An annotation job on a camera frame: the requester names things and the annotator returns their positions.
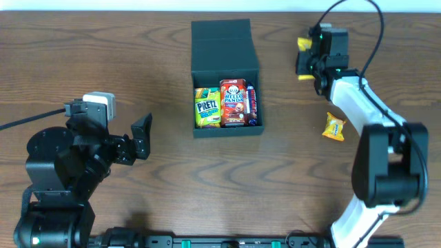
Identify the yellow orange candy packet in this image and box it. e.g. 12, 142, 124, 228
296, 37, 314, 81

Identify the small yellow snack packet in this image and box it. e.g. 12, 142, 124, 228
322, 112, 346, 141

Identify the green Pretz snack box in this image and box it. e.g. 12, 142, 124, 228
194, 87, 221, 129

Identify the blue Dairy Milk bar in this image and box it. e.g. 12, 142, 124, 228
246, 84, 258, 126

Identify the red Hello Panda box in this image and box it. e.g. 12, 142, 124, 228
220, 79, 246, 127

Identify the black container box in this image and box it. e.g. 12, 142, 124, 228
191, 19, 265, 138

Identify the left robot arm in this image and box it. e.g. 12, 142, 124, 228
13, 99, 152, 247

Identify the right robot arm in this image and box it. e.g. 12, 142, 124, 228
296, 30, 429, 247

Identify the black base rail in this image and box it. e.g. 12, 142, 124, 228
89, 226, 404, 248

